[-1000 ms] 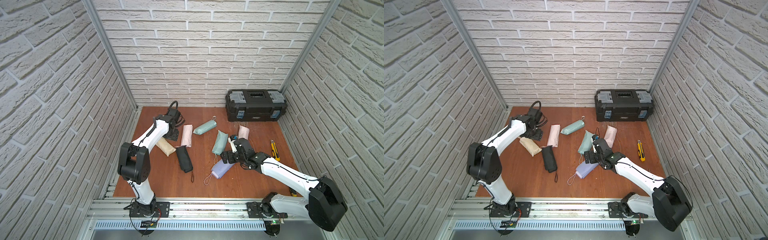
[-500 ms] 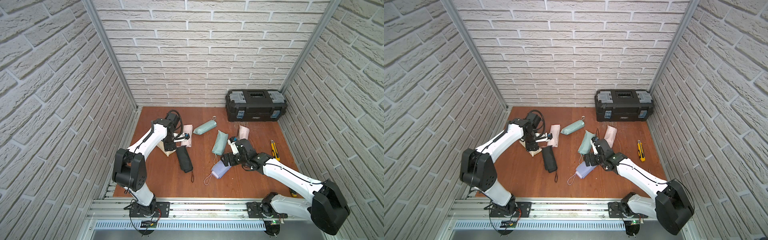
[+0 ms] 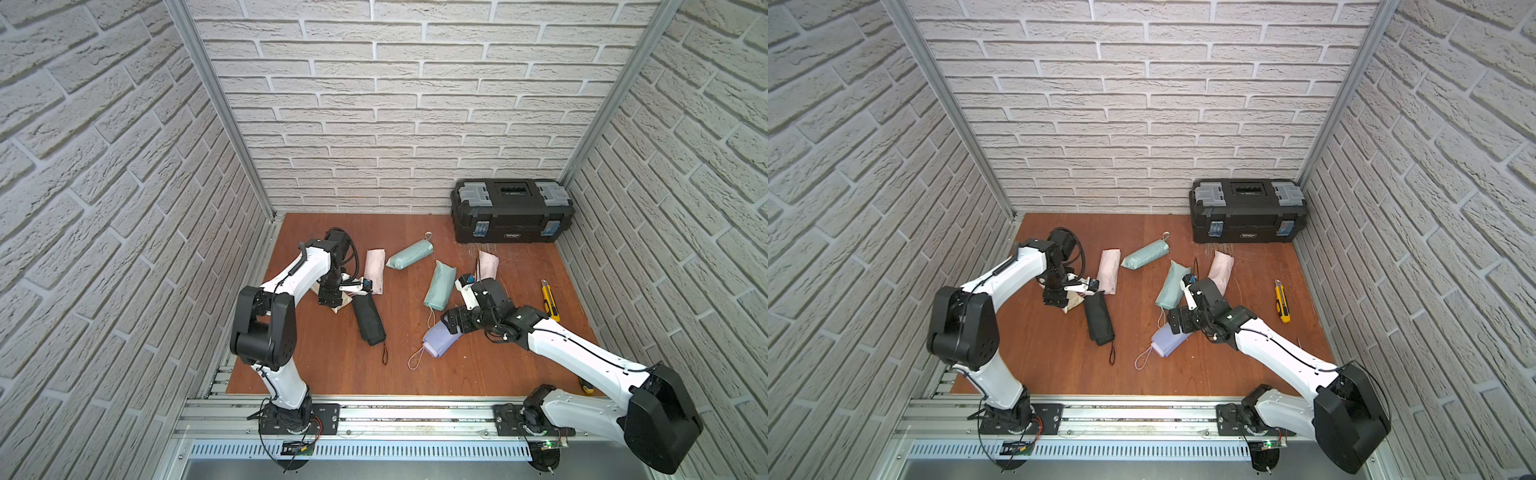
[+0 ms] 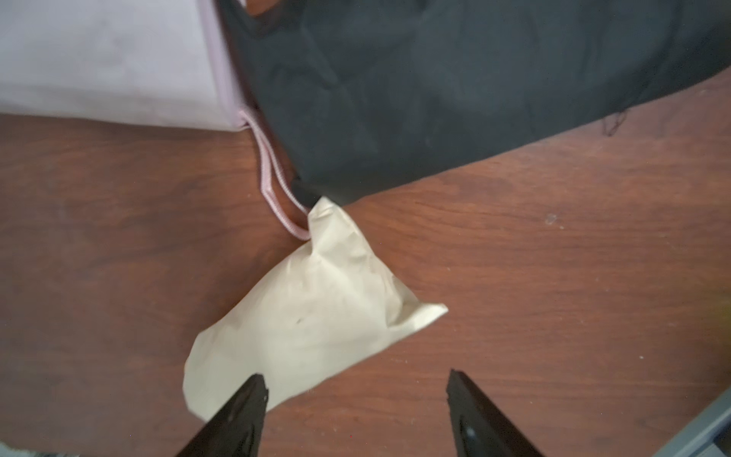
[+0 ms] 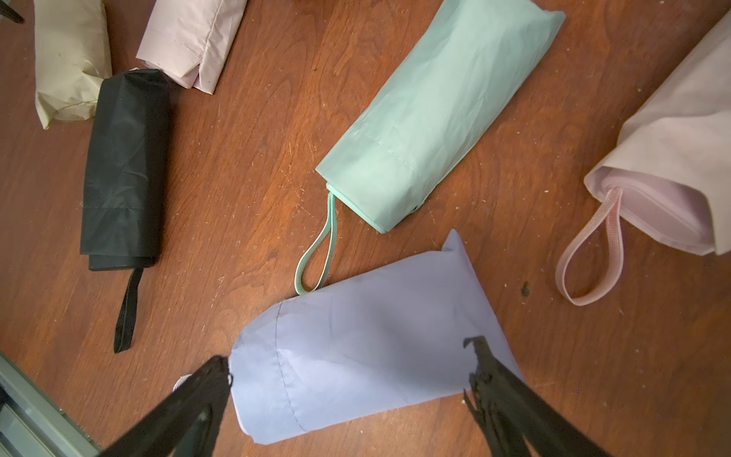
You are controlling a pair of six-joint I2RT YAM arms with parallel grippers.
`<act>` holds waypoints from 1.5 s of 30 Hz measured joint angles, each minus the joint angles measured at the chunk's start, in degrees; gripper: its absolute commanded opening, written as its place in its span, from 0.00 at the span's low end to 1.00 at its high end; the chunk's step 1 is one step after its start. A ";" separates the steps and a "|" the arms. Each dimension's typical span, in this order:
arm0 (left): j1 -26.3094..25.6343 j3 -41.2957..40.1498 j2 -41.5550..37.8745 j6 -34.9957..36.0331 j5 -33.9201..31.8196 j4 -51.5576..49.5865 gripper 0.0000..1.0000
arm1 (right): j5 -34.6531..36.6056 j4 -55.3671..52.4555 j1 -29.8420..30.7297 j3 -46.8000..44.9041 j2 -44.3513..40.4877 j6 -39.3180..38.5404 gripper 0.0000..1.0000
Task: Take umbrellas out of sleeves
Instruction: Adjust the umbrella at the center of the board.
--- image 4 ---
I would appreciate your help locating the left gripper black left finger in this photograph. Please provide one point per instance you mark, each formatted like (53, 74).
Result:
(236, 430)

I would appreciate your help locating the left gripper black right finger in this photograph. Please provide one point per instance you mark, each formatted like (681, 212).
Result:
(479, 427)

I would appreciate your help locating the beige umbrella sleeve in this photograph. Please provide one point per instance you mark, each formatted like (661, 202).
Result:
(328, 306)

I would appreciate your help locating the black umbrella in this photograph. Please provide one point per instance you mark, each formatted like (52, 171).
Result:
(367, 96)

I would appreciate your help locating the lilac sleeved umbrella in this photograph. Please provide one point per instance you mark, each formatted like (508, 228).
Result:
(149, 63)

